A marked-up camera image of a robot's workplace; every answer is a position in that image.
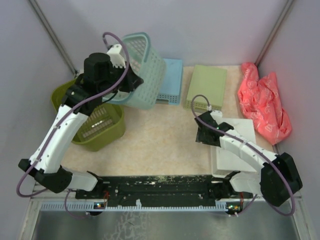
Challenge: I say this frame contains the olive green plastic tub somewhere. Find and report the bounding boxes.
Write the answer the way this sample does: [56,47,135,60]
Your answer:
[50,79,126,153]

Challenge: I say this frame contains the blue perforated tray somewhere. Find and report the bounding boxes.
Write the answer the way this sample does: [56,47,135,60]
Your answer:
[156,58,183,106]

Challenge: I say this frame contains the white perforated tray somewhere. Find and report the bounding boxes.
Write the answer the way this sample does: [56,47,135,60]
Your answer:
[210,118,257,179]

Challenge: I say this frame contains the grey slotted cable duct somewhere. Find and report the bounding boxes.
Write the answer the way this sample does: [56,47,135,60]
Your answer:
[39,201,246,212]

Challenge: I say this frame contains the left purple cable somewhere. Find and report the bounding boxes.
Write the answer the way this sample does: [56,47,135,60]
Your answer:
[16,31,131,220]

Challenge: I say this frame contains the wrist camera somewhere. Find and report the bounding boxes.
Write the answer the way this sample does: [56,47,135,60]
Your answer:
[106,43,126,69]
[207,105,223,122]

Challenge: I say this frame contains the light green perforated tray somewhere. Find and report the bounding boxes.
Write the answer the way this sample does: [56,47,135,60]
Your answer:
[184,64,227,112]

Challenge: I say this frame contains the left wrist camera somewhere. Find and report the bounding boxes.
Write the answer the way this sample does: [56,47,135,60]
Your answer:
[106,43,126,69]

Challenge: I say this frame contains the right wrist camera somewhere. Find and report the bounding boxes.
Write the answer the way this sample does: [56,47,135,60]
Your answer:
[207,105,223,122]

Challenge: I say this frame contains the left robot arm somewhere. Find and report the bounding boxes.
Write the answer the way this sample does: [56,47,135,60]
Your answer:
[16,50,143,199]

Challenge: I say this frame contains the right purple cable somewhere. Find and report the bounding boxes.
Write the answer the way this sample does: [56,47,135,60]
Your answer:
[191,94,297,217]

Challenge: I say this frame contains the purple cable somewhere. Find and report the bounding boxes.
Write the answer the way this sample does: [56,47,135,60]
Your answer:
[191,94,297,217]
[16,31,131,220]

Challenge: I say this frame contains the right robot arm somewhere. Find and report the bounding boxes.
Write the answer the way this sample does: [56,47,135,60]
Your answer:
[194,111,303,207]

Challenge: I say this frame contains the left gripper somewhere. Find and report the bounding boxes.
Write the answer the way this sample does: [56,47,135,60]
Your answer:
[98,60,144,97]

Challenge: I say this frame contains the red plastic bag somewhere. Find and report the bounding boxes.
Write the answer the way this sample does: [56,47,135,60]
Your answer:
[237,62,292,146]

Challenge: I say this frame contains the teal perforated basket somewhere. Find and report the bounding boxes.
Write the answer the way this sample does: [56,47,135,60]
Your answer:
[109,32,166,110]

